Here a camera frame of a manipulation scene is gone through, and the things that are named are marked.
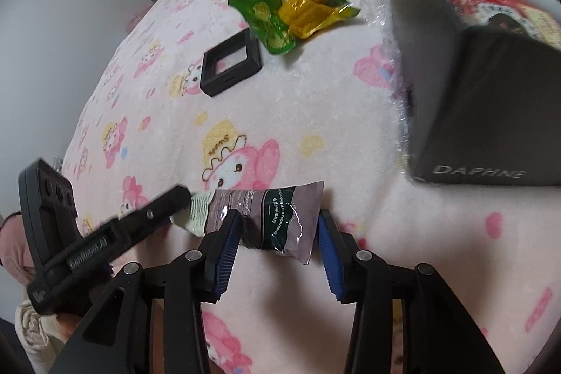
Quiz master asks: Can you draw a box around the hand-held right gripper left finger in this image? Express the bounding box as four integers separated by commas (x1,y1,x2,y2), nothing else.
48,209,243,374

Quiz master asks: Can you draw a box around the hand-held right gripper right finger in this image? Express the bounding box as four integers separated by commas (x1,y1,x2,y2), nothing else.
318,209,506,374

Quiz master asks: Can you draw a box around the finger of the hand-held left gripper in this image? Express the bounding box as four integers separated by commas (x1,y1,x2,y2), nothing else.
111,185,193,246

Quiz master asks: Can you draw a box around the grey hand cream tube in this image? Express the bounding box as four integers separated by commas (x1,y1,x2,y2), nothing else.
170,180,325,265

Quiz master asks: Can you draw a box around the pink cloth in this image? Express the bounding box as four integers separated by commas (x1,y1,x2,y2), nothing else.
0,212,34,284

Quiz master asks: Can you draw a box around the beige cloth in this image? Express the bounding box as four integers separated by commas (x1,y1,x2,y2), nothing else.
15,299,61,362

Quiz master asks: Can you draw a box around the pink printed blanket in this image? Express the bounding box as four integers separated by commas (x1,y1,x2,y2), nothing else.
60,0,561,374

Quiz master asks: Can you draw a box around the grey cardboard box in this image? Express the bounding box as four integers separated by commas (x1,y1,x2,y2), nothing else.
363,0,561,188

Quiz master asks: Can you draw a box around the green snack wrapper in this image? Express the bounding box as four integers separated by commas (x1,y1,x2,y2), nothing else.
227,0,299,56

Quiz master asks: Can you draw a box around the clear plastic wrap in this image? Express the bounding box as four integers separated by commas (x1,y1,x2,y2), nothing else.
363,0,422,183

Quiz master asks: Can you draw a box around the yellow snack wrapper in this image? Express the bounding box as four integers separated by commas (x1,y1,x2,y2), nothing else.
278,0,361,40

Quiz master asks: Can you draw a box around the red printed packet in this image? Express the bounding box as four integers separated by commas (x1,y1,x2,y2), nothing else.
440,0,561,51

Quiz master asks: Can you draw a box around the black square frame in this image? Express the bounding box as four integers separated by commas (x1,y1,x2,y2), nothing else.
202,28,263,98

